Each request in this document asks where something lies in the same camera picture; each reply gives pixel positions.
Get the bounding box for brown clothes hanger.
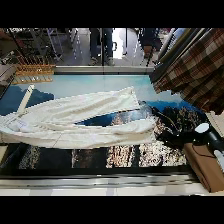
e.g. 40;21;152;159
12;63;57;85

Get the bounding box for white trousers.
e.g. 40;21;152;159
0;86;158;150

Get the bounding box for person's legs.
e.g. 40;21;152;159
87;28;116;67

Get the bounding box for checked shirt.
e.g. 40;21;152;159
149;28;224;115

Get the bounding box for silver frame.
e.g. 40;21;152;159
0;173;202;197

